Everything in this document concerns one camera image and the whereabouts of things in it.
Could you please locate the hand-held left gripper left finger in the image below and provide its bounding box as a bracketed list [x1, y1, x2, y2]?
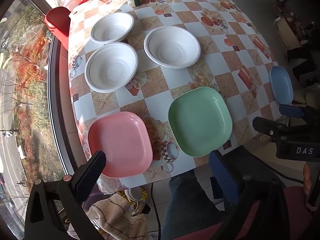
[24, 150, 107, 240]

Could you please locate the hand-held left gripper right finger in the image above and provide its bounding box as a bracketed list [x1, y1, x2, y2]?
[209, 150, 309, 240]

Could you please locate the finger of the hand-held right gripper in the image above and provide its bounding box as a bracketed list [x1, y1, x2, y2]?
[279, 104, 320, 128]
[252, 116, 315, 143]

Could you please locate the pink square plate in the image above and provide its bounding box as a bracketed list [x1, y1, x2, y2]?
[87, 112, 153, 178]

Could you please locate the green square plate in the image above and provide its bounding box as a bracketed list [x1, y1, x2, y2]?
[168, 87, 233, 158]

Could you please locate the white paper bowl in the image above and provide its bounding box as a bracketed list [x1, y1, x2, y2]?
[89, 12, 135, 44]
[84, 42, 139, 93]
[144, 26, 201, 69]

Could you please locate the person's right hand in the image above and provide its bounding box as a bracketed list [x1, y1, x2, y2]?
[303, 162, 313, 196]

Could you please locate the person's leg in jeans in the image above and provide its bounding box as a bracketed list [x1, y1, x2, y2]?
[160, 169, 233, 240]

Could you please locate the dark red cloth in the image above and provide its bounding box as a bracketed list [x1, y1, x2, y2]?
[172, 186, 320, 240]

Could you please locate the yellow and white bag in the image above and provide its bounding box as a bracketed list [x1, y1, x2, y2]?
[116, 186, 148, 215]

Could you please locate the beige striped towel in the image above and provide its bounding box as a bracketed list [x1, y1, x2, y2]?
[86, 194, 149, 240]

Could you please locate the wooden cabinet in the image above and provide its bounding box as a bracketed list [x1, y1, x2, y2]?
[276, 15, 304, 49]

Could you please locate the printed checkered tablecloth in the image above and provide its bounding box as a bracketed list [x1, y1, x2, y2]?
[67, 0, 290, 189]

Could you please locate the red plastic chair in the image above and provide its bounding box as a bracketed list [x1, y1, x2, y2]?
[45, 6, 72, 50]

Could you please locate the window frame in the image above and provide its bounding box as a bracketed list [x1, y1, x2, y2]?
[47, 37, 74, 178]

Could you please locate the black cable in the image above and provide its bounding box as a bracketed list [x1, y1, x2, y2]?
[149, 182, 162, 240]

